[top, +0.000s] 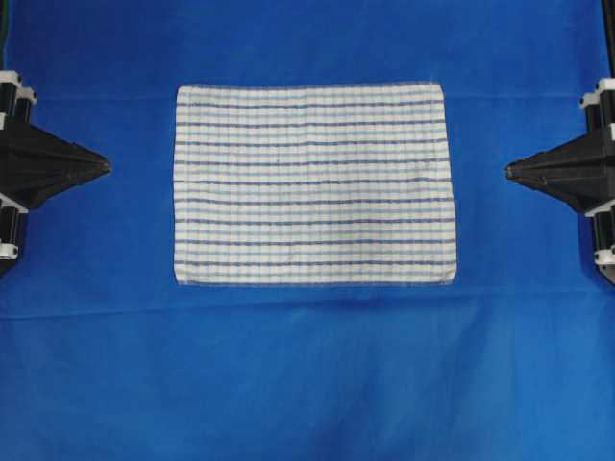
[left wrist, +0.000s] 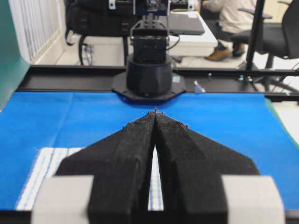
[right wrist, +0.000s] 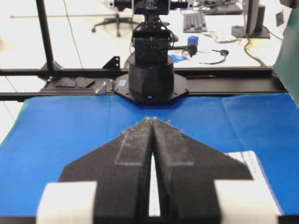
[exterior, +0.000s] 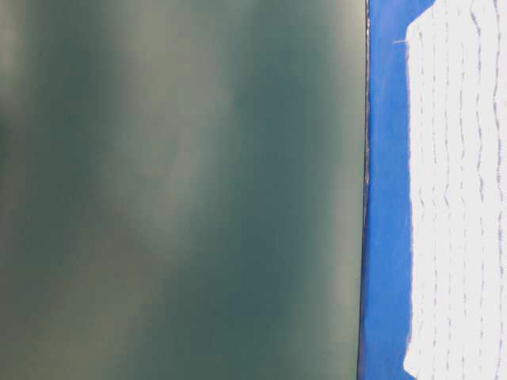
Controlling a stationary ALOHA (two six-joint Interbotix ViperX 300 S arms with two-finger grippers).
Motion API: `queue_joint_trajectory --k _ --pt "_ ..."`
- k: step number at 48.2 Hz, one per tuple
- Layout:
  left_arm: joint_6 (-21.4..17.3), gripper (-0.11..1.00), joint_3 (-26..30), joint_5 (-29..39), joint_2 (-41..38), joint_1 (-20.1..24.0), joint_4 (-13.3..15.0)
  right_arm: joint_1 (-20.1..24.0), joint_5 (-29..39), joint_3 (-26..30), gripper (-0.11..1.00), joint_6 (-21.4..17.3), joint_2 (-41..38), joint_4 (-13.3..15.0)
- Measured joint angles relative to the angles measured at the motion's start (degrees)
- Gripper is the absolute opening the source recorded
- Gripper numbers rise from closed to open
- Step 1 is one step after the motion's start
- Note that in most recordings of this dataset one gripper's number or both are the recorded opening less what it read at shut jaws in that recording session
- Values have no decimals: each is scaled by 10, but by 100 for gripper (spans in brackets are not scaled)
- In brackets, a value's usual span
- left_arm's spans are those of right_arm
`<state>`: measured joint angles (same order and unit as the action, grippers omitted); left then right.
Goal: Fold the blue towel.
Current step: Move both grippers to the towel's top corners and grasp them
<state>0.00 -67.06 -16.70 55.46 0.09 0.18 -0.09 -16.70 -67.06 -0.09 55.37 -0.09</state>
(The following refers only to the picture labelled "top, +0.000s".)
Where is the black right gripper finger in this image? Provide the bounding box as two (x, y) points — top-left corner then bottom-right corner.
(505, 168), (614, 217)
(504, 123), (614, 177)

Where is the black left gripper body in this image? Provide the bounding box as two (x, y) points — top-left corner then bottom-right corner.
(1, 70), (37, 277)

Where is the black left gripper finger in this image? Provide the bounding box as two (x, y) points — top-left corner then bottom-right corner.
(1, 114), (111, 168)
(1, 165), (111, 211)

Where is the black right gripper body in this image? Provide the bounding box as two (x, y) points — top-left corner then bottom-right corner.
(580, 78), (614, 285)

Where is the blue striped white towel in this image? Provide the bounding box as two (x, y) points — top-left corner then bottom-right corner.
(173, 82), (457, 285)

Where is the blue table cloth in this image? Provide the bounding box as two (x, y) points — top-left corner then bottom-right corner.
(1, 1), (614, 460)

